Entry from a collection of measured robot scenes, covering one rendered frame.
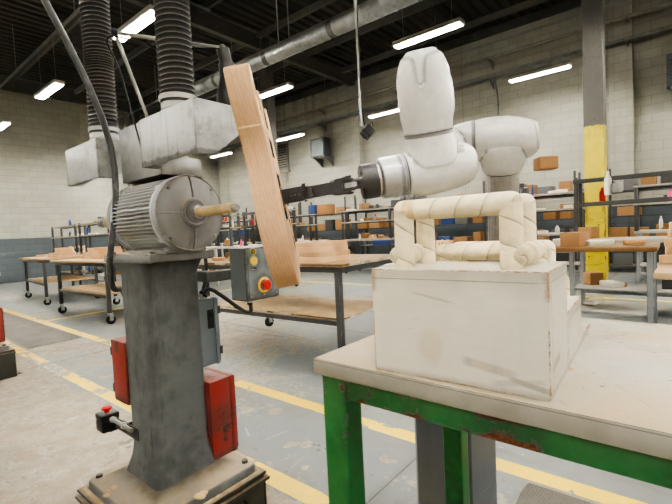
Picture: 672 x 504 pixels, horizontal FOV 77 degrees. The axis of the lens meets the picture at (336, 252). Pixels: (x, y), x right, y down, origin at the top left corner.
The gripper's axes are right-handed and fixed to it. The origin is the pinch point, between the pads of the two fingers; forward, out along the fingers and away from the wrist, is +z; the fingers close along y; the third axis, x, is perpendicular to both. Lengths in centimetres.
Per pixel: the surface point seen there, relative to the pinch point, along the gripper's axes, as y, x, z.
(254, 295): 64, -34, 21
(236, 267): 67, -23, 26
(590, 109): 548, 46, -464
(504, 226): -34.1, -9.4, -30.5
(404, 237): -24.0, -9.8, -18.6
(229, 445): 65, -92, 43
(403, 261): -24.3, -13.6, -17.8
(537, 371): -39, -29, -30
